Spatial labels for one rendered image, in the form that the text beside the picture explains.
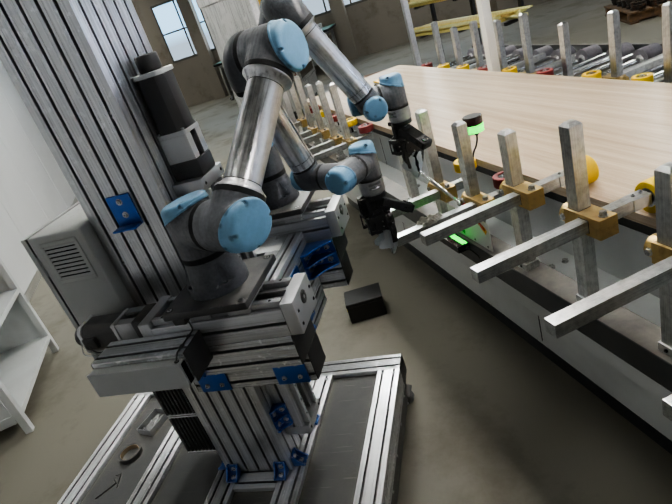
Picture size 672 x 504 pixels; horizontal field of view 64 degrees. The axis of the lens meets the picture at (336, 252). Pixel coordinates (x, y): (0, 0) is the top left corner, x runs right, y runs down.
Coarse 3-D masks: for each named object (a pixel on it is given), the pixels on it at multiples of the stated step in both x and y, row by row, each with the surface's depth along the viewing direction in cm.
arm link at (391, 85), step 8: (384, 80) 174; (392, 80) 173; (400, 80) 174; (384, 88) 174; (392, 88) 174; (400, 88) 175; (384, 96) 175; (392, 96) 175; (400, 96) 175; (392, 104) 177; (400, 104) 176; (408, 104) 179
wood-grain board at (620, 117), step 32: (416, 96) 307; (448, 96) 284; (480, 96) 265; (512, 96) 248; (544, 96) 233; (576, 96) 220; (608, 96) 208; (640, 96) 198; (384, 128) 269; (448, 128) 234; (512, 128) 209; (544, 128) 199; (608, 128) 180; (640, 128) 172; (480, 160) 190; (544, 160) 173; (608, 160) 159; (640, 160) 152; (608, 192) 142
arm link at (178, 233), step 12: (192, 192) 125; (204, 192) 121; (168, 204) 123; (180, 204) 117; (192, 204) 117; (168, 216) 118; (180, 216) 117; (192, 216) 116; (168, 228) 120; (180, 228) 118; (180, 240) 120; (192, 240) 117; (180, 252) 123; (192, 252) 121; (204, 252) 122
